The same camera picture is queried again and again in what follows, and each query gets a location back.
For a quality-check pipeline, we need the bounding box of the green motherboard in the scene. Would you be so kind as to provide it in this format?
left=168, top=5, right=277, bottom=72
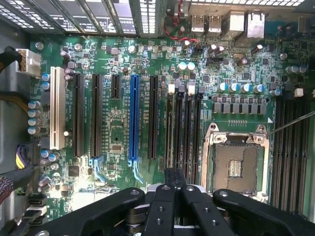
left=29, top=35, right=315, bottom=222

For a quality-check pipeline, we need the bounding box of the grey metal PC case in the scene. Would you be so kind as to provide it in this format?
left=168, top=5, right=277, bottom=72
left=0, top=0, right=315, bottom=236

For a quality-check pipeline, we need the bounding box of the red black twisted wire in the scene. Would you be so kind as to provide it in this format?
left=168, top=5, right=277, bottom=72
left=163, top=0, right=200, bottom=45

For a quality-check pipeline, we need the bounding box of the silver CPU socket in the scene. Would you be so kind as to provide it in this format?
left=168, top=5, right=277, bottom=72
left=201, top=122, right=271, bottom=201

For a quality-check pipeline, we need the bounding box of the silver ethernet port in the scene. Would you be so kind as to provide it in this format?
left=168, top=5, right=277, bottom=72
left=245, top=9, right=267, bottom=39

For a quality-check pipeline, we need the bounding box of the blue expansion slot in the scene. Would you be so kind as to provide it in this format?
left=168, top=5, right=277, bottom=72
left=128, top=74, right=141, bottom=161

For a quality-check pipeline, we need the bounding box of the silver USB port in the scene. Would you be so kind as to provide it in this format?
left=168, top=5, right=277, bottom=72
left=207, top=13, right=222, bottom=34
left=190, top=13, right=205, bottom=34

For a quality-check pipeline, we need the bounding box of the long black expansion slot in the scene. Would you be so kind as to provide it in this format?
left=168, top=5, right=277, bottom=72
left=72, top=73, right=85, bottom=158
left=147, top=75, right=159, bottom=160
left=91, top=73, right=104, bottom=158

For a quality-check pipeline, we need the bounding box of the thin metal locking lever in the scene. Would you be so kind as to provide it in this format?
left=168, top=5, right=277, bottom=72
left=267, top=110, right=315, bottom=137

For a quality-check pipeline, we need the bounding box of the black RAM slot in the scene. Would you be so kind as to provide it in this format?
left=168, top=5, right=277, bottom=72
left=184, top=82, right=196, bottom=184
left=270, top=98, right=284, bottom=208
left=297, top=98, right=312, bottom=216
left=289, top=88, right=304, bottom=213
left=280, top=98, right=292, bottom=211
left=174, top=85, right=186, bottom=173
left=193, top=86, right=205, bottom=185

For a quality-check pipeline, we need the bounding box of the yellow black wire bundle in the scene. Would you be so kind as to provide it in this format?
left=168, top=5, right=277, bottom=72
left=0, top=91, right=34, bottom=117

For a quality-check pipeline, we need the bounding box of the black sleeved power cable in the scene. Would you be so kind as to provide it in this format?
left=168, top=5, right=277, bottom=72
left=0, top=46, right=22, bottom=76

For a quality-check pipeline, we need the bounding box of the black braided cable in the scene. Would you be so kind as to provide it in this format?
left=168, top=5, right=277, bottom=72
left=0, top=166, right=35, bottom=206

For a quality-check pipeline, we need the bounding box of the white power connector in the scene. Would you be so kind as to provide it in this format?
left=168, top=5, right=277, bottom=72
left=15, top=48, right=42, bottom=79

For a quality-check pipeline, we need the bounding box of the black SATA connector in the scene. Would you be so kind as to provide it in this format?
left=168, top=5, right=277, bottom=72
left=26, top=192, right=48, bottom=228

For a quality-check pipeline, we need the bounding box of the short black expansion slot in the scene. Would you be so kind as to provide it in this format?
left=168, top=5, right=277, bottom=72
left=110, top=74, right=122, bottom=99

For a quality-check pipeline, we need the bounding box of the large silver port block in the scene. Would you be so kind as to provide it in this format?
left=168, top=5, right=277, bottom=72
left=220, top=10, right=247, bottom=40

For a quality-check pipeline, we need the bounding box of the white PCI expansion slot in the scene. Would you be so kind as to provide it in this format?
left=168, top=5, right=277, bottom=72
left=50, top=66, right=67, bottom=151

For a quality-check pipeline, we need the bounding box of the purple yellow wire plug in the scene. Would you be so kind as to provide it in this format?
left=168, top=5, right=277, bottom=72
left=15, top=144, right=42, bottom=171

